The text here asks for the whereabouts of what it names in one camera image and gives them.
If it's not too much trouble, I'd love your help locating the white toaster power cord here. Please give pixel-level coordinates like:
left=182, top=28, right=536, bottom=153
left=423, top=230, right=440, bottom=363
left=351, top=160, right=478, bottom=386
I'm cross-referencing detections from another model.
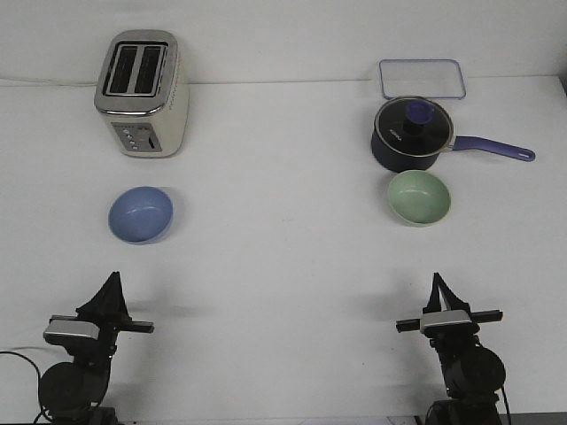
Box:
left=0, top=76, right=100, bottom=87

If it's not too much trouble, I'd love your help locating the clear container lid blue rim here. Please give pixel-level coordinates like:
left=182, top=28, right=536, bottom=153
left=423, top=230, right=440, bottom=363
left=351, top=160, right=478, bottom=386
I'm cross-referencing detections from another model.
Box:
left=377, top=58, right=467, bottom=100

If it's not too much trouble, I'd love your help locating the glass pot lid purple knob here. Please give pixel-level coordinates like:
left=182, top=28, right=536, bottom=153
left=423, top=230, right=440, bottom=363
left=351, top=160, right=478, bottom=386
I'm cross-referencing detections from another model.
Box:
left=375, top=97, right=454, bottom=157

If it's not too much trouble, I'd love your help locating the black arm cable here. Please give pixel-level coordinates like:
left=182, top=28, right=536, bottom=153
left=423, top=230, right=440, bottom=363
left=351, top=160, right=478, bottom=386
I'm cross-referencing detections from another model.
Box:
left=473, top=336, right=515, bottom=425
left=0, top=351, right=50, bottom=425

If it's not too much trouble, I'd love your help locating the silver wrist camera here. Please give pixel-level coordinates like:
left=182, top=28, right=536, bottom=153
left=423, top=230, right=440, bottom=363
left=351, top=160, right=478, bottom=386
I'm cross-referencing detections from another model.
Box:
left=43, top=320, right=100, bottom=344
left=419, top=310, right=472, bottom=335

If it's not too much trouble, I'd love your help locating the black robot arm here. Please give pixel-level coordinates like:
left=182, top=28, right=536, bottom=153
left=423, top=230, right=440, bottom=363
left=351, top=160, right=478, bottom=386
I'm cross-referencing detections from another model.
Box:
left=395, top=272, right=506, bottom=424
left=38, top=271, right=154, bottom=424

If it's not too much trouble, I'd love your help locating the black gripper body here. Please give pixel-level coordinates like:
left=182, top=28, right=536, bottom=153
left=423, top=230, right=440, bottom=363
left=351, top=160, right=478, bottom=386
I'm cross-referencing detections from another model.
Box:
left=395, top=310, right=503, bottom=347
left=49, top=314, right=154, bottom=354

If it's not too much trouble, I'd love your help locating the cream silver two-slot toaster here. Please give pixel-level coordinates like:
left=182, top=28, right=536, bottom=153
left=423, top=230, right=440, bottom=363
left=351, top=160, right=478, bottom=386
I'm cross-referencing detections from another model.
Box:
left=94, top=29, right=190, bottom=158

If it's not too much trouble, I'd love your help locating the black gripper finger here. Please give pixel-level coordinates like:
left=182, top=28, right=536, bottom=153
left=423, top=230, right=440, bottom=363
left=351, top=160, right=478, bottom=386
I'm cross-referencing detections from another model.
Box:
left=76, top=272, right=120, bottom=317
left=423, top=272, right=441, bottom=314
left=439, top=279, right=470, bottom=313
left=116, top=274, right=132, bottom=321

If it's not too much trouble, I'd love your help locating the blue bowl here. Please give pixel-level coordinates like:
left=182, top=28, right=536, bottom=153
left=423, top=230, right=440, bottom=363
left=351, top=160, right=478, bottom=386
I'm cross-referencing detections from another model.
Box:
left=107, top=186, right=174, bottom=244

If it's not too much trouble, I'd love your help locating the green bowl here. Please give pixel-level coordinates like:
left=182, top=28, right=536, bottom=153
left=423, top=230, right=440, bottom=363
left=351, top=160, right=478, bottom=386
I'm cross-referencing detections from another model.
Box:
left=386, top=170, right=452, bottom=228

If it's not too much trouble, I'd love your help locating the dark blue saucepan purple handle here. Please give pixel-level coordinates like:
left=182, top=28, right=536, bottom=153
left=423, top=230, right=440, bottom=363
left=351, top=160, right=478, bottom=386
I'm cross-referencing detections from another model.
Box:
left=371, top=127, right=536, bottom=173

